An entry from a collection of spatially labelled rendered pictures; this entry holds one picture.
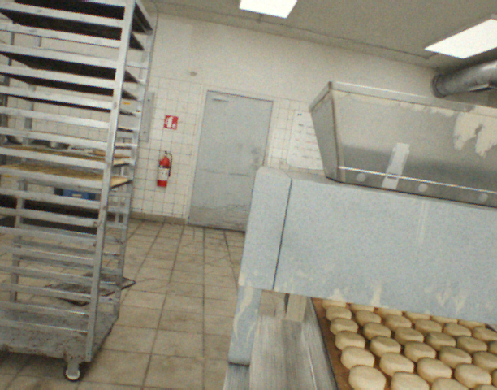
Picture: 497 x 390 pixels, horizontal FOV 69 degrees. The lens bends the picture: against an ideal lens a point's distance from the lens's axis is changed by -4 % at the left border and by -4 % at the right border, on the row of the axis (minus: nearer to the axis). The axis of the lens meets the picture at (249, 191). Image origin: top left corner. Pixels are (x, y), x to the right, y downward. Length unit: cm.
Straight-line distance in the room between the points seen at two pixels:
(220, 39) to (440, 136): 535
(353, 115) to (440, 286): 27
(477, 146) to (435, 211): 13
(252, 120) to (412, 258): 523
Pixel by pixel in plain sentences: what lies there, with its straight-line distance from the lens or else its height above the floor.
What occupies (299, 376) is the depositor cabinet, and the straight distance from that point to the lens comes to 71.
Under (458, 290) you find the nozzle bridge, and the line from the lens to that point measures 60.
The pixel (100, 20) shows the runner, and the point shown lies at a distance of 187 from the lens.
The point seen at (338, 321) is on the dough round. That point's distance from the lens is 75.
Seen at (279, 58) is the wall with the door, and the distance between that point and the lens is 588.
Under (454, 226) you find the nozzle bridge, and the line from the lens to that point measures 57.
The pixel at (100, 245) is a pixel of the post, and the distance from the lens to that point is 182.
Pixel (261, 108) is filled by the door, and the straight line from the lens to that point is 574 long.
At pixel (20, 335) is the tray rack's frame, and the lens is 223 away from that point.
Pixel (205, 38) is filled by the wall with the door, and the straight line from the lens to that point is 583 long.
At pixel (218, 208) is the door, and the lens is 573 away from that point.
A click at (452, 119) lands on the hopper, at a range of 60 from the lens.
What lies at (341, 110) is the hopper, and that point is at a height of 128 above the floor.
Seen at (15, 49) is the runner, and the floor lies 150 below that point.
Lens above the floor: 120
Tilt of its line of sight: 6 degrees down
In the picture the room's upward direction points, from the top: 9 degrees clockwise
